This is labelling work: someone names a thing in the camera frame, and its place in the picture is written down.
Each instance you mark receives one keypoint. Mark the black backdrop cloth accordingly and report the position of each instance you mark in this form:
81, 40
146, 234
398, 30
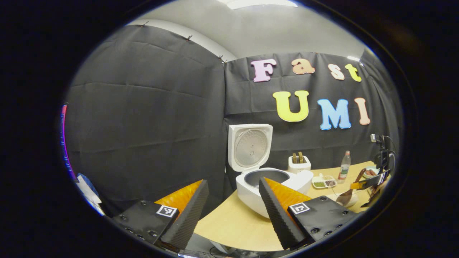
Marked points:
143, 125

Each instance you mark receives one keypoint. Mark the white toaster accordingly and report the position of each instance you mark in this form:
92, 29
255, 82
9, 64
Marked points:
299, 167

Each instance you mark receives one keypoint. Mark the white paper sheets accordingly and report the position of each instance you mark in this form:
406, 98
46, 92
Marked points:
88, 191

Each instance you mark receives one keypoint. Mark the computer monitor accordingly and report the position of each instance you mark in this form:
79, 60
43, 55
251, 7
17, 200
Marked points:
64, 143

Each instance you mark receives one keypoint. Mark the brown bread slices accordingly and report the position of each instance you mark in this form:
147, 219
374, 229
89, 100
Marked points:
298, 157

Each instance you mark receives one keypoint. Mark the white divided grain dish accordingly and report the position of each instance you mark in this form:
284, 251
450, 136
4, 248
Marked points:
322, 183

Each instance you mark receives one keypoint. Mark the clear tray of white rice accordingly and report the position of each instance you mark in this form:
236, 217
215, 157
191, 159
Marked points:
353, 200

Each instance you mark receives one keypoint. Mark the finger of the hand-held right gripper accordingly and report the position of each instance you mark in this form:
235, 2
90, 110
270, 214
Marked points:
373, 180
372, 196

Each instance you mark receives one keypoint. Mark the ceiling light panel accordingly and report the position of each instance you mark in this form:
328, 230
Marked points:
261, 3

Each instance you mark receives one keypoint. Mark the pale green plate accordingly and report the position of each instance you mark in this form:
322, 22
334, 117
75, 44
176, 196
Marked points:
369, 176

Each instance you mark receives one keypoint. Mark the brown wooden spoon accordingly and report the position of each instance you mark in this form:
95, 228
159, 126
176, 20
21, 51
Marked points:
346, 197

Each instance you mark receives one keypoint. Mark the white rice cooker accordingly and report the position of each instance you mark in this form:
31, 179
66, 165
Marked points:
247, 193

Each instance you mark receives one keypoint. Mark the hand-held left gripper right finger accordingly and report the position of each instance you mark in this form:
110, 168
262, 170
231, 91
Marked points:
278, 218

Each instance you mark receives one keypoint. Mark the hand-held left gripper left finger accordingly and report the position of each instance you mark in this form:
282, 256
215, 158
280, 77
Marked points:
190, 218

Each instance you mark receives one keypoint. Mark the brown meat slices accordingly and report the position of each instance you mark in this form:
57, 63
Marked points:
370, 172

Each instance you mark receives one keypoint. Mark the clear plastic bottle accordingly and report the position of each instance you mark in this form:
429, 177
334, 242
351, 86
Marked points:
344, 168

